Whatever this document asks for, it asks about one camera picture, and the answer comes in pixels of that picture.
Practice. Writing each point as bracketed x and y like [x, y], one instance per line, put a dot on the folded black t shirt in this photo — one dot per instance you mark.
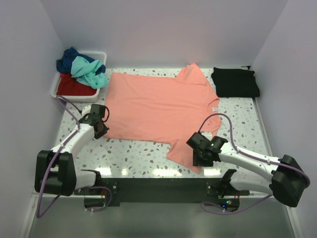
[240, 83]

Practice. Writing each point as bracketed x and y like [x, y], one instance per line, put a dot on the red t shirt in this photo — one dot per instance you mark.
[69, 86]

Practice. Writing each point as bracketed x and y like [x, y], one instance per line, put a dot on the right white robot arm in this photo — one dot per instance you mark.
[281, 178]

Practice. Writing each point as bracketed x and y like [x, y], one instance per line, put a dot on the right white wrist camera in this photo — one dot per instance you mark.
[208, 135]

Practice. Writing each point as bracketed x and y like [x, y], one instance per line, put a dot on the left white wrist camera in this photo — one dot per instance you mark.
[86, 110]

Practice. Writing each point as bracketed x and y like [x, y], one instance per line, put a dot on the white plastic laundry basket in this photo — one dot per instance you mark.
[98, 55]

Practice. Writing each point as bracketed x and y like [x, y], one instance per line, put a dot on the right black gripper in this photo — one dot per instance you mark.
[197, 161]

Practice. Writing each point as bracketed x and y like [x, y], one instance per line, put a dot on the pink t shirt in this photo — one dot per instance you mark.
[163, 109]

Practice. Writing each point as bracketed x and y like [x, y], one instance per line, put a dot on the navy blue t shirt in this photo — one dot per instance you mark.
[64, 64]

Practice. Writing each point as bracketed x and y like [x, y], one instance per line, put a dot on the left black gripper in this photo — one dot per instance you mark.
[105, 129]

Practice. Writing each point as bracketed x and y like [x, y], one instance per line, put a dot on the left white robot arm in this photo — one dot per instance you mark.
[56, 172]

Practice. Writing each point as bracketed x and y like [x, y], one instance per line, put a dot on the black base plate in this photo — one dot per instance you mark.
[160, 190]

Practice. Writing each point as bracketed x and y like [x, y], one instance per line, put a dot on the teal t shirt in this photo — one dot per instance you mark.
[91, 74]

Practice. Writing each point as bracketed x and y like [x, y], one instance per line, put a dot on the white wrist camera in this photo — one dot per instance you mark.
[86, 110]
[208, 135]

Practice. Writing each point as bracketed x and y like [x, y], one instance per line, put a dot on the aluminium frame rail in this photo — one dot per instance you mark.
[67, 218]

